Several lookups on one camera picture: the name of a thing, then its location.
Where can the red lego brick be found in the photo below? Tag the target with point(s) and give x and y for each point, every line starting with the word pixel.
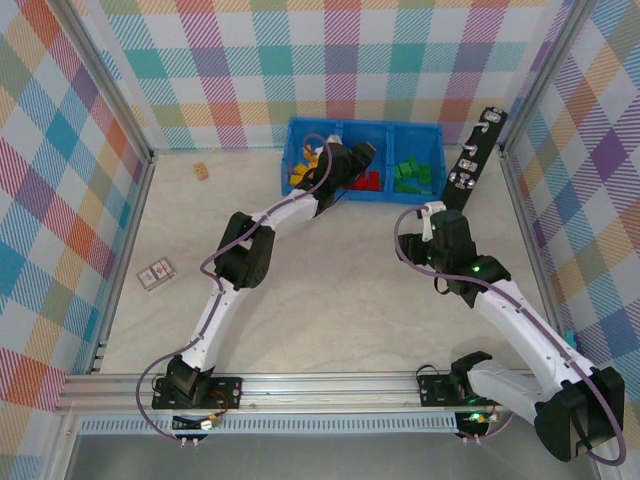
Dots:
pixel 372 180
pixel 356 184

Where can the blue three-compartment bin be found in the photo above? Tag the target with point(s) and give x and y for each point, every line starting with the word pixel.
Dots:
pixel 415 135

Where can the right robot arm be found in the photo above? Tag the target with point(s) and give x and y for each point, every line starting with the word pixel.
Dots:
pixel 505 385

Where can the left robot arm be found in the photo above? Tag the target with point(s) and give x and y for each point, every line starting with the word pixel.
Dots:
pixel 245 250

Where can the black tool holder strip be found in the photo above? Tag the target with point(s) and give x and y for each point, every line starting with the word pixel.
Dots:
pixel 480 145

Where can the small wooden block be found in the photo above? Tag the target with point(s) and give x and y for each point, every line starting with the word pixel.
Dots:
pixel 201 171

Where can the teal marker pen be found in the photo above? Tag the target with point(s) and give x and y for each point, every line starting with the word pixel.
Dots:
pixel 572 340

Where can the yellow power connector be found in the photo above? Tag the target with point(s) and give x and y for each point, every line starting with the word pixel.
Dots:
pixel 479 419
pixel 210 422

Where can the playing card box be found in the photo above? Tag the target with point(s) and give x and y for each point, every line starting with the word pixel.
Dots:
pixel 157 273

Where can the aluminium side rail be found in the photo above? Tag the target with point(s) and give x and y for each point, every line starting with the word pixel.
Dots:
pixel 125 250
pixel 530 250

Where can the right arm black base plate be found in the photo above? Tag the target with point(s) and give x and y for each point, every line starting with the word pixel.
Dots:
pixel 435 390

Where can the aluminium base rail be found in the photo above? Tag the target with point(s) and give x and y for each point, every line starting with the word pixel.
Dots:
pixel 325 390

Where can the aluminium frame post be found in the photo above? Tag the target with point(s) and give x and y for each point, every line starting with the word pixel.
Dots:
pixel 545 80
pixel 107 82

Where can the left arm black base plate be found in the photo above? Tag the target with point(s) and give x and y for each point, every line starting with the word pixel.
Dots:
pixel 227 392

